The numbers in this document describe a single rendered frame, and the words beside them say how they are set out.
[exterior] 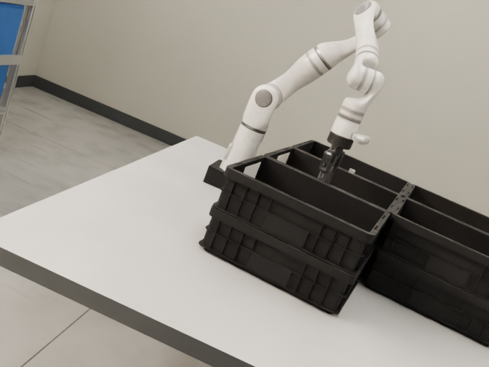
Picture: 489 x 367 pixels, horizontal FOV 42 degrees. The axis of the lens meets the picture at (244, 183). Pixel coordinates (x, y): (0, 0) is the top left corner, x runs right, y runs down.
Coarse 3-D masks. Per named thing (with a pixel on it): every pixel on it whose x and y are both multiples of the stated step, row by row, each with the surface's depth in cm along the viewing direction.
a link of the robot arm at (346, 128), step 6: (336, 120) 185; (342, 120) 184; (348, 120) 183; (336, 126) 185; (342, 126) 183; (348, 126) 183; (354, 126) 184; (336, 132) 184; (342, 132) 184; (348, 132) 183; (354, 132) 184; (348, 138) 184; (354, 138) 182; (360, 138) 181; (366, 138) 184
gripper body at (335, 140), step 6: (330, 132) 187; (330, 138) 186; (336, 138) 184; (342, 138) 184; (336, 144) 185; (342, 144) 184; (348, 144) 185; (330, 150) 185; (336, 150) 185; (342, 150) 191; (330, 162) 188
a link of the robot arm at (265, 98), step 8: (256, 88) 213; (264, 88) 212; (272, 88) 212; (256, 96) 213; (264, 96) 212; (272, 96) 212; (280, 96) 216; (248, 104) 215; (256, 104) 213; (264, 104) 212; (272, 104) 212; (248, 112) 215; (256, 112) 214; (264, 112) 213; (272, 112) 214; (248, 120) 215; (256, 120) 214; (264, 120) 214; (248, 128) 216; (256, 128) 215; (264, 128) 216
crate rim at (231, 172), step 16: (256, 160) 177; (272, 160) 183; (240, 176) 157; (304, 176) 181; (272, 192) 154; (304, 208) 152; (336, 224) 150; (352, 224) 150; (384, 224) 170; (368, 240) 148
